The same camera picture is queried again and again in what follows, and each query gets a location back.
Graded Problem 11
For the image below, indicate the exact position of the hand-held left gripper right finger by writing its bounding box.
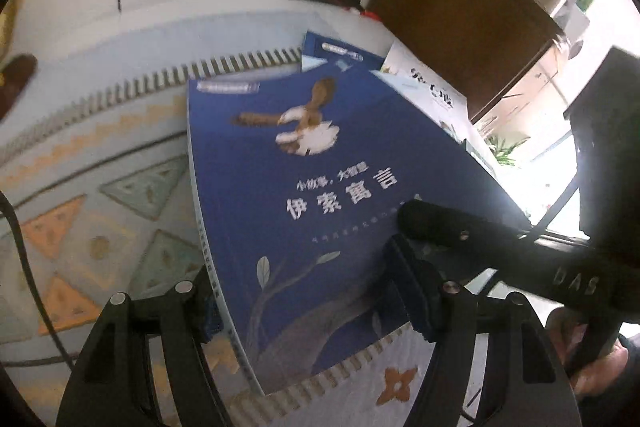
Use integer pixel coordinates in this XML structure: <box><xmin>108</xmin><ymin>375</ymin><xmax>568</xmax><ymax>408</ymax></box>
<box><xmin>385</xmin><ymin>234</ymin><xmax>576</xmax><ymax>427</ymax></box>

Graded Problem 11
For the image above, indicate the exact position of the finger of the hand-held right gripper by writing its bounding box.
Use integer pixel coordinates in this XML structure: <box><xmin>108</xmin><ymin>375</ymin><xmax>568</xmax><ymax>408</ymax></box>
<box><xmin>397</xmin><ymin>199</ymin><xmax>603</xmax><ymax>310</ymax></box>

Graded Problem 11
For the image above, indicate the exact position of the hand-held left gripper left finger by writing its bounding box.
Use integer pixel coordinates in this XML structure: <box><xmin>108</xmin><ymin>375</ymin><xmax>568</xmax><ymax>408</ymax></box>
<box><xmin>55</xmin><ymin>267</ymin><xmax>231</xmax><ymax>427</ymax></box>

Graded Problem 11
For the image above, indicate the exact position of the blue book with eagle picture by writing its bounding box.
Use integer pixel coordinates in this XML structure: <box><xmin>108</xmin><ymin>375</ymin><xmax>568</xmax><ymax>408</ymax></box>
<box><xmin>186</xmin><ymin>69</ymin><xmax>533</xmax><ymax>397</ymax></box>

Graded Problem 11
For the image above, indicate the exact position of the person's right hand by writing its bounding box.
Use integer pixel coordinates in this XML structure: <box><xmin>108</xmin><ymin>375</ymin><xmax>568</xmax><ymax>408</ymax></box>
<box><xmin>545</xmin><ymin>307</ymin><xmax>634</xmax><ymax>400</ymax></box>

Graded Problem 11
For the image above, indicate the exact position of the patterned table cloth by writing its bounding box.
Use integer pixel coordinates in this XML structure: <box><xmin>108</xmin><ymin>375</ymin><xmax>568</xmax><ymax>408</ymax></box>
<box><xmin>0</xmin><ymin>9</ymin><xmax>501</xmax><ymax>427</ymax></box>

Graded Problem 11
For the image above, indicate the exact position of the white book with yellow field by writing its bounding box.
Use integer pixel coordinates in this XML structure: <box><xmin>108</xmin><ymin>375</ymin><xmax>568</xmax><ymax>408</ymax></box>
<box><xmin>379</xmin><ymin>39</ymin><xmax>501</xmax><ymax>180</ymax></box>

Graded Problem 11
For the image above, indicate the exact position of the brown wooden cabinet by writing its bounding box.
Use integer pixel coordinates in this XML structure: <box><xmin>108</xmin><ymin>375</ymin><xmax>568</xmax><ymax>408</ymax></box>
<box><xmin>367</xmin><ymin>0</ymin><xmax>566</xmax><ymax>135</ymax></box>

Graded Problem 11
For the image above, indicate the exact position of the blue book with framed cover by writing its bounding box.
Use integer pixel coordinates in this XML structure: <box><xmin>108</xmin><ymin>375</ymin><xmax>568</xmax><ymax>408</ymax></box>
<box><xmin>300</xmin><ymin>31</ymin><xmax>387</xmax><ymax>74</ymax></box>

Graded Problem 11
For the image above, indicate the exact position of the beige globe on wooden base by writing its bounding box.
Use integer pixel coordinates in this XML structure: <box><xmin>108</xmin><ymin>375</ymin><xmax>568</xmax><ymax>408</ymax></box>
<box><xmin>0</xmin><ymin>0</ymin><xmax>39</xmax><ymax>124</ymax></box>

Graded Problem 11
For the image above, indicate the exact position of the thick black cable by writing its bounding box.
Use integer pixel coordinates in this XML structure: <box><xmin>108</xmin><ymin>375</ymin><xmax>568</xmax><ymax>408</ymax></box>
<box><xmin>0</xmin><ymin>191</ymin><xmax>81</xmax><ymax>370</ymax></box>

